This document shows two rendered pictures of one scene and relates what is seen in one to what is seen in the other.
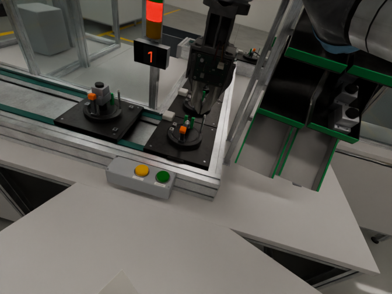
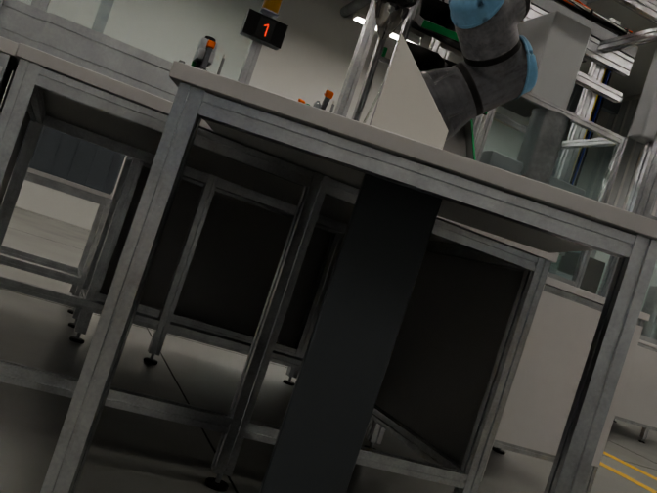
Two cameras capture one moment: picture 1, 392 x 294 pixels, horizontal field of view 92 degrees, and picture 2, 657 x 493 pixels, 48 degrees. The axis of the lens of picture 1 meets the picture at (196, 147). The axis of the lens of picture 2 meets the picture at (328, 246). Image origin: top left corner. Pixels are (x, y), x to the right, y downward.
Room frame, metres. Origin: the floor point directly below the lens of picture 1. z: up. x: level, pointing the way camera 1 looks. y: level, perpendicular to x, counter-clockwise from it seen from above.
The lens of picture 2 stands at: (-1.41, 0.72, 0.61)
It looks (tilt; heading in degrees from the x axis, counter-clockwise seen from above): 2 degrees up; 337
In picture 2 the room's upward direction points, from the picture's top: 18 degrees clockwise
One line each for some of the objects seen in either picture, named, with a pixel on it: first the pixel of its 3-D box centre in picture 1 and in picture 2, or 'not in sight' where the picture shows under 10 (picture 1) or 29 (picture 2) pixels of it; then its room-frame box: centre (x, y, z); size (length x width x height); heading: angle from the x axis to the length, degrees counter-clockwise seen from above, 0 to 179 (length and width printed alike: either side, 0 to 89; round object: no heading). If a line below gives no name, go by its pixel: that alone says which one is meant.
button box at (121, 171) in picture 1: (142, 177); not in sight; (0.37, 0.15, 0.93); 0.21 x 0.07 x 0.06; 88
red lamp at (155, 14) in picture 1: (154, 10); not in sight; (0.71, 0.24, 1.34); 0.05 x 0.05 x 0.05
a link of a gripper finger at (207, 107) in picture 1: (210, 101); (395, 23); (0.36, 0.00, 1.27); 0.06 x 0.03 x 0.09; 178
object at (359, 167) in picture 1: (339, 169); (473, 359); (1.35, -1.28, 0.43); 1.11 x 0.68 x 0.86; 88
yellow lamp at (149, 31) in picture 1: (153, 28); (272, 4); (0.71, 0.24, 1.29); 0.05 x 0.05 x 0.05
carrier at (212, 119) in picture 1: (198, 99); not in sight; (0.83, 0.05, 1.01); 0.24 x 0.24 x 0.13; 88
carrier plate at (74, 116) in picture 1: (104, 114); not in sight; (0.60, 0.39, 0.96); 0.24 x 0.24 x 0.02; 88
